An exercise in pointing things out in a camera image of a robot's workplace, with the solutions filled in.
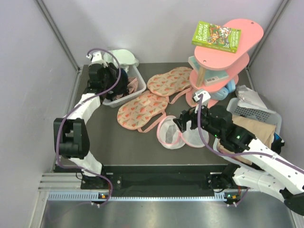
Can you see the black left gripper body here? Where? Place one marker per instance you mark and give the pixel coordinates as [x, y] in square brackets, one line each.
[102, 81]

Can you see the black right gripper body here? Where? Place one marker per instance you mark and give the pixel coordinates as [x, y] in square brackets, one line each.
[204, 124]

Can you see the black bra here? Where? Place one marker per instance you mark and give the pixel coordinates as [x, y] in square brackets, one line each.
[122, 86]

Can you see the white mesh pink-trim laundry bag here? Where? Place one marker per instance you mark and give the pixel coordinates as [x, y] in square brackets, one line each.
[169, 135]

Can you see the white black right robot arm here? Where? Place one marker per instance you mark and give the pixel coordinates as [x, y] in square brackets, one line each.
[276, 176]

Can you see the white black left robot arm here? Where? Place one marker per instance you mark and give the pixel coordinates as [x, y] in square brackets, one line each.
[71, 139]

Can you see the white plastic basket right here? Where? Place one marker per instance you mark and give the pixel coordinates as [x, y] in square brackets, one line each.
[269, 118]

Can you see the white plastic basket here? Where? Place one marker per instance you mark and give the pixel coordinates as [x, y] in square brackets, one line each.
[269, 118]
[133, 72]

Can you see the light blue headphones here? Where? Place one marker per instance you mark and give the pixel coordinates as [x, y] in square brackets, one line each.
[225, 91]

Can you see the pink lace garment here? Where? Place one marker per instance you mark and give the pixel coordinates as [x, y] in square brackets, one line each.
[131, 87]

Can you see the white plastic basket left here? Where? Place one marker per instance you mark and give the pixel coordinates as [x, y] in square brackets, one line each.
[133, 72]

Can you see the peach patterned eye mask upper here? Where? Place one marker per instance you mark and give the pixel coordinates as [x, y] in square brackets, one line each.
[167, 84]

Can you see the peach patterned eye mask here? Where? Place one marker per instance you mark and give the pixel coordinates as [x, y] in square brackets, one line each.
[143, 113]
[167, 84]

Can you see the light blue book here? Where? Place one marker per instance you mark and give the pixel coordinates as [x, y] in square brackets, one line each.
[211, 77]

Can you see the beige folded garment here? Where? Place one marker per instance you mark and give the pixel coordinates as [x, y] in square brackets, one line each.
[263, 131]

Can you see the peach patterned eye mask lower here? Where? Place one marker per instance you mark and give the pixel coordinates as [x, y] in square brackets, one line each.
[143, 113]

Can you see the pink three-tier wooden shelf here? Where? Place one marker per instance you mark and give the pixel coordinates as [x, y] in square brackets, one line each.
[210, 59]

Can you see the black blue garment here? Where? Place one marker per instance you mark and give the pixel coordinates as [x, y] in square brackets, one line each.
[277, 144]

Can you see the green treehouse book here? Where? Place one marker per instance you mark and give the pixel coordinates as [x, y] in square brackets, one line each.
[216, 37]

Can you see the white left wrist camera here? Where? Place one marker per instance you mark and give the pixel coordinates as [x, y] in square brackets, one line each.
[96, 58]

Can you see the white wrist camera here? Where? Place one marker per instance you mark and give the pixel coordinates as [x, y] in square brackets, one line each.
[96, 58]
[201, 97]

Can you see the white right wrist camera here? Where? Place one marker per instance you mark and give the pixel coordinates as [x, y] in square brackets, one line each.
[201, 97]

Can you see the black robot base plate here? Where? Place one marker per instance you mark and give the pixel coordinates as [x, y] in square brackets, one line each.
[160, 180]

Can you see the grey slotted cable duct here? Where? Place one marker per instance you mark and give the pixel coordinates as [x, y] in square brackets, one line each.
[100, 197]

